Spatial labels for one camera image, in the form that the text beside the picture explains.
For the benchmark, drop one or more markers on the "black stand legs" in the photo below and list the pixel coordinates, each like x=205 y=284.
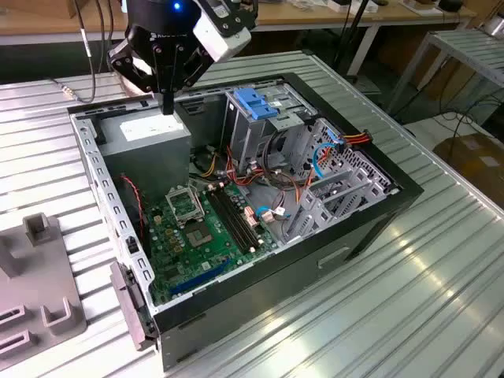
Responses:
x=354 y=23

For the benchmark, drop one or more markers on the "grey parts rack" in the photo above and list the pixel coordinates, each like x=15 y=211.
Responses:
x=43 y=267

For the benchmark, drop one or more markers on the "wooden desk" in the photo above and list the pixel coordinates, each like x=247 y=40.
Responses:
x=299 y=15

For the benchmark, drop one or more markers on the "silver round drum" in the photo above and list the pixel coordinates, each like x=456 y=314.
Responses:
x=494 y=25

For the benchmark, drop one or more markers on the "black RAM slot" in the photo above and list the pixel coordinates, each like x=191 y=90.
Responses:
x=239 y=218
x=230 y=224

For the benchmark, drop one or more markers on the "brown cardboard box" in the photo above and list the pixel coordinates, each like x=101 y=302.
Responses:
x=472 y=157

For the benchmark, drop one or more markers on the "grey case latch bar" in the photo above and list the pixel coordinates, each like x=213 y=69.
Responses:
x=126 y=299

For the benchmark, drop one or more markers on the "blue plastic drive latch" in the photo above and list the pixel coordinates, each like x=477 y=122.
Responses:
x=254 y=102

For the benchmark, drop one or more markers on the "black open PC case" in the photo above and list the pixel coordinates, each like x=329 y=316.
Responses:
x=275 y=291

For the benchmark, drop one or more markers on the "grey perforated disk bay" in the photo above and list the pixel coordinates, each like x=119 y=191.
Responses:
x=311 y=220

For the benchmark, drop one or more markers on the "blue expansion slot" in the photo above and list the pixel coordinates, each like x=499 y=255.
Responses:
x=201 y=275

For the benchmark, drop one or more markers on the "grey optical drive cage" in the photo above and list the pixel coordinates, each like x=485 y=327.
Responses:
x=252 y=138

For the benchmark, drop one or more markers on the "CPU socket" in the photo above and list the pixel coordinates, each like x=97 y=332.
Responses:
x=199 y=236

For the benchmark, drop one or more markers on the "grey power supply unit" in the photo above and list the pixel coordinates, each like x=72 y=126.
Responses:
x=145 y=157

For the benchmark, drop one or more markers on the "metal slat side table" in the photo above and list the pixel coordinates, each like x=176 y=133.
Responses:
x=472 y=51

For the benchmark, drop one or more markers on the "green motherboard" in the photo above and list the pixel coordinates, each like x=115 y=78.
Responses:
x=204 y=260

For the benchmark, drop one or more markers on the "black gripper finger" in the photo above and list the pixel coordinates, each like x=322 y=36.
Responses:
x=132 y=67
x=195 y=67

